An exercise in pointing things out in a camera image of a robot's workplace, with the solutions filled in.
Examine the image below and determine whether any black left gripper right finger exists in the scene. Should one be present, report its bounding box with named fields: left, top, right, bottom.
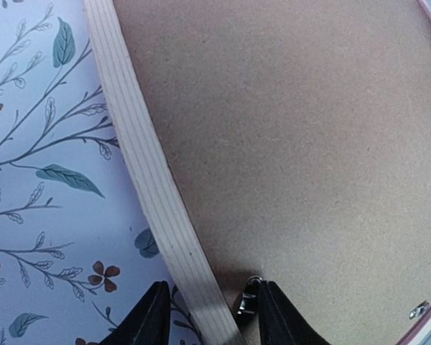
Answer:
left=259, top=280, right=330, bottom=345

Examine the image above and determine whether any brown backing board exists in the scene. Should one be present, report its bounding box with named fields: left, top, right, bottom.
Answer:
left=111, top=0, right=431, bottom=345

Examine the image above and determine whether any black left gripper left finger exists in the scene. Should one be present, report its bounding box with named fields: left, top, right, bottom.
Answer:
left=100, top=281, right=171, bottom=345

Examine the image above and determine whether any pink wooden picture frame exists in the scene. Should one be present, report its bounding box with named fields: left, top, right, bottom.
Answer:
left=83, top=0, right=431, bottom=345

